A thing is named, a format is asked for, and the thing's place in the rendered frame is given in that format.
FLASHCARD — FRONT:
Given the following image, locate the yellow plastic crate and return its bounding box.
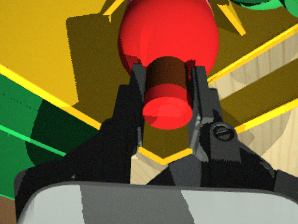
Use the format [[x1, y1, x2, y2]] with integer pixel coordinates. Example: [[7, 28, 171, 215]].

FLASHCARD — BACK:
[[0, 0, 298, 165]]

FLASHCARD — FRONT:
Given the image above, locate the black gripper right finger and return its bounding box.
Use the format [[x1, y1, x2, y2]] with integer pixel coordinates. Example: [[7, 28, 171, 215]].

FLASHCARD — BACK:
[[187, 66, 298, 201]]

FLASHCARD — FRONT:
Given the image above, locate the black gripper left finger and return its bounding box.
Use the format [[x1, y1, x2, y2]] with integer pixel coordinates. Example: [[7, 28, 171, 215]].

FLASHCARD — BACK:
[[14, 63, 146, 223]]

